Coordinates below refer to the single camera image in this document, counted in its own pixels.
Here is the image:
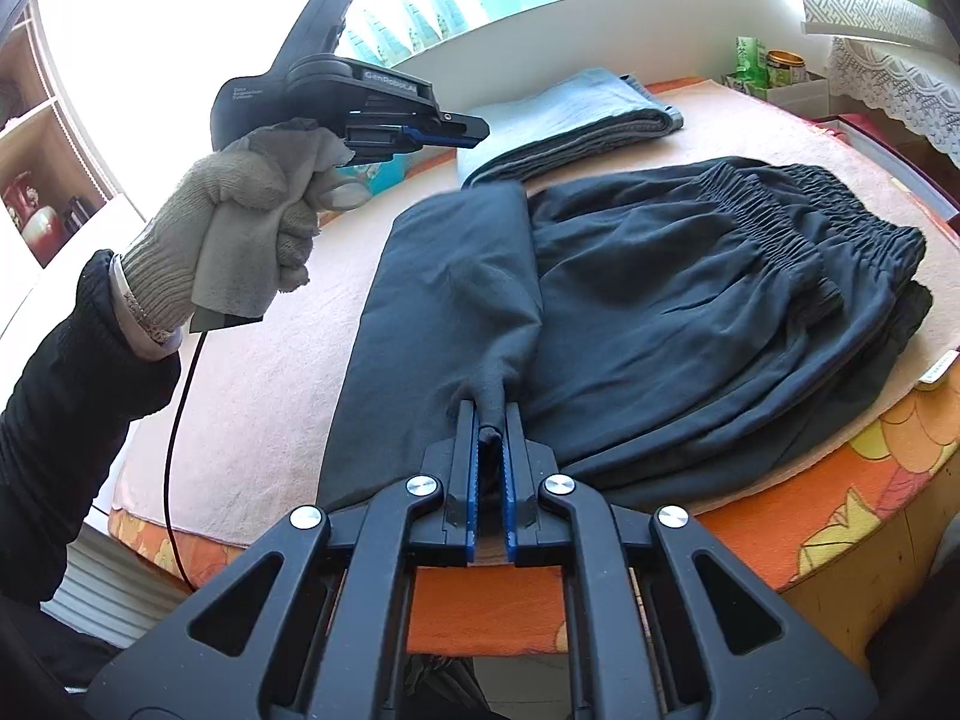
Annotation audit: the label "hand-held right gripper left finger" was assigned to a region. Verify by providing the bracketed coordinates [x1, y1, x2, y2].
[86, 399, 481, 720]

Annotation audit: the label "black pants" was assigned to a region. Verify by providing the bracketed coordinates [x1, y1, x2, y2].
[316, 156, 935, 518]

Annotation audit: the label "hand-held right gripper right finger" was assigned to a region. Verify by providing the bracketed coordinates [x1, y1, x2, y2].
[501, 403, 878, 720]

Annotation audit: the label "white radiator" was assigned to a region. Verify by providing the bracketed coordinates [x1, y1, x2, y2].
[56, 521, 193, 650]

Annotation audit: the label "gold tin can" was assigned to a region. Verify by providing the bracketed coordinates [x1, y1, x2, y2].
[765, 49, 810, 88]

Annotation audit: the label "white lace tablecloth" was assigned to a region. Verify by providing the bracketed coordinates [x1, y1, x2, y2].
[825, 35, 960, 160]

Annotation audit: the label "wooden shelf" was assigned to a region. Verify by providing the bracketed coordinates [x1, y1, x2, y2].
[0, 0, 137, 272]

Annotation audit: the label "open cardboard box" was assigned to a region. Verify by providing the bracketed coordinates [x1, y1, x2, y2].
[829, 114, 960, 224]

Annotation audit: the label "white box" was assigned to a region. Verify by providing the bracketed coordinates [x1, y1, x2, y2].
[765, 71, 830, 118]

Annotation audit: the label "person's left forearm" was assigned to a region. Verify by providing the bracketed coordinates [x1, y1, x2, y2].
[0, 249, 185, 605]

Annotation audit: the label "person's left hand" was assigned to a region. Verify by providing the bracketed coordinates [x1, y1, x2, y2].
[120, 121, 370, 344]

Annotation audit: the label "black cable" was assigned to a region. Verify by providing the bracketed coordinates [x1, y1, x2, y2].
[165, 330, 209, 595]

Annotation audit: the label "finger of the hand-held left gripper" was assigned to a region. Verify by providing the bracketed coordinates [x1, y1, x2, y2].
[346, 109, 491, 166]

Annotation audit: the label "red vase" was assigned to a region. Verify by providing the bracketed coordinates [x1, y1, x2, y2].
[3, 171, 62, 261]

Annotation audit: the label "folded blue jeans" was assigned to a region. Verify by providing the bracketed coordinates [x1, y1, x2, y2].
[457, 66, 685, 188]

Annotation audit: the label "turquoise refill pouch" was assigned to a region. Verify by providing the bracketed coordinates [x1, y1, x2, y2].
[352, 7, 400, 70]
[397, 0, 445, 55]
[431, 0, 482, 44]

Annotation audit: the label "green carton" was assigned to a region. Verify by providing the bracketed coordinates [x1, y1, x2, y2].
[722, 35, 770, 96]

